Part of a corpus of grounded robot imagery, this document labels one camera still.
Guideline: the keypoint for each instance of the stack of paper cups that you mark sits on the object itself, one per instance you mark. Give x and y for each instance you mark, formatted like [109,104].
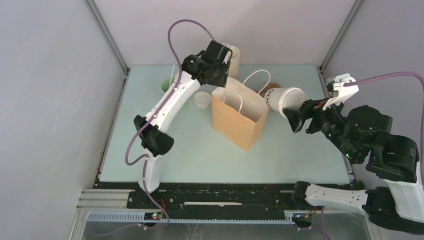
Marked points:
[234,57]

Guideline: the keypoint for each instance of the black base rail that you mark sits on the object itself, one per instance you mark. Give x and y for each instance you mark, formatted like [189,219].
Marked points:
[192,203]

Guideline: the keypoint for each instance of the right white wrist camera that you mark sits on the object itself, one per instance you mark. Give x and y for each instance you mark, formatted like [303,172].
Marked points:
[340,89]

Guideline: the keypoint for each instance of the white plastic lids stack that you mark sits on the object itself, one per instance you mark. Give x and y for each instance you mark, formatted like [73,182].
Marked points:
[202,99]

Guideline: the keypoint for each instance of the single white paper cup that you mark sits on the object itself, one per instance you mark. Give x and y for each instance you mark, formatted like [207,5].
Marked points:
[279,98]

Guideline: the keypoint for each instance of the brown paper bag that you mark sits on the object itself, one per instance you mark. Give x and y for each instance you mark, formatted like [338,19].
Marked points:
[238,112]

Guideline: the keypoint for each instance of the green straw holder cup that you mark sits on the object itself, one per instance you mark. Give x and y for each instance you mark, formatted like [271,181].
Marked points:
[165,85]

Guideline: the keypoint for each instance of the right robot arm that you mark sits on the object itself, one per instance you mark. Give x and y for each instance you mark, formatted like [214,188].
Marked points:
[364,136]

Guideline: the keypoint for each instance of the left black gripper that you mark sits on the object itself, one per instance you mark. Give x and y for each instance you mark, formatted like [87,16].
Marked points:
[221,82]

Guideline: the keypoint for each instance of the wrapped white straws bundle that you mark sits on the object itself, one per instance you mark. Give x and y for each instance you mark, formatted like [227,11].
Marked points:
[172,74]

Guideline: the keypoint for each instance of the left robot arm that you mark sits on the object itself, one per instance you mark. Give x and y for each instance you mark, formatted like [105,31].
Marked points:
[152,128]

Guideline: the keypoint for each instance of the brown pulp cup carrier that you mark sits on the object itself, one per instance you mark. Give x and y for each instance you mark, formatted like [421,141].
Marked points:
[271,85]

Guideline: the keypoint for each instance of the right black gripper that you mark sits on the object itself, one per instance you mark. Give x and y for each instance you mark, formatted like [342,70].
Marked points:
[294,116]

